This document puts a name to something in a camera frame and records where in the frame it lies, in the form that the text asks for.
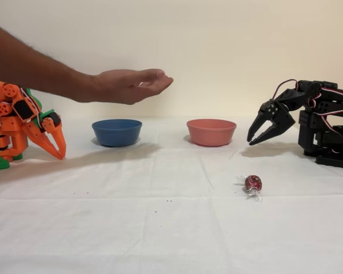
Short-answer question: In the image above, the red candy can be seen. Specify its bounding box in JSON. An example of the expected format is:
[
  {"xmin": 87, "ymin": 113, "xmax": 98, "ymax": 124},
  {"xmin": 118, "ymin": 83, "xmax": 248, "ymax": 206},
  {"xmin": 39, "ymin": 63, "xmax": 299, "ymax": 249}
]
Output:
[{"xmin": 234, "ymin": 174, "xmax": 263, "ymax": 202}]

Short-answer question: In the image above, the person's bare forearm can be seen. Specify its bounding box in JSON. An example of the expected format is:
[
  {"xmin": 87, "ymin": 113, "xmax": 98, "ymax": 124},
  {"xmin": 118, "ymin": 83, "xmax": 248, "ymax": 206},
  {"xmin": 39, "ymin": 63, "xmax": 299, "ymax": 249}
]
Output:
[{"xmin": 0, "ymin": 19, "xmax": 97, "ymax": 104}]

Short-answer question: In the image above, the person's bare open hand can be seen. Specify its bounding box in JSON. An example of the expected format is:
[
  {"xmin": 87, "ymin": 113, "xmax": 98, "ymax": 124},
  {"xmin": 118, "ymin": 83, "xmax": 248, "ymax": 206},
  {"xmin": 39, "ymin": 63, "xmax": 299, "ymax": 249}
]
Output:
[{"xmin": 91, "ymin": 68, "xmax": 174, "ymax": 106}]

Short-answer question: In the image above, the pink plastic bowl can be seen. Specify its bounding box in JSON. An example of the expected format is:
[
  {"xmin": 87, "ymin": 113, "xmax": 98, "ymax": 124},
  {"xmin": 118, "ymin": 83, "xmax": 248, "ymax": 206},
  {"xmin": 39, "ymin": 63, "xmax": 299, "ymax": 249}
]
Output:
[{"xmin": 186, "ymin": 118, "xmax": 237, "ymax": 147}]

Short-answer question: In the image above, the blue plastic bowl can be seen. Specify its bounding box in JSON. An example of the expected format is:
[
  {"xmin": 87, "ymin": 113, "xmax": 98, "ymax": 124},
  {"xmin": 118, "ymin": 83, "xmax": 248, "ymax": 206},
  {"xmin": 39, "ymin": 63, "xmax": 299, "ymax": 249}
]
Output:
[{"xmin": 91, "ymin": 119, "xmax": 143, "ymax": 148}]

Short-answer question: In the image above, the white tablecloth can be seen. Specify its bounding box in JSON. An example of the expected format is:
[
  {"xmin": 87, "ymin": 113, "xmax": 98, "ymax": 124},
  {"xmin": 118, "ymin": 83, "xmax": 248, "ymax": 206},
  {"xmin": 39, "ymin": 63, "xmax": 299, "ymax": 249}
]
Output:
[{"xmin": 0, "ymin": 115, "xmax": 343, "ymax": 274}]

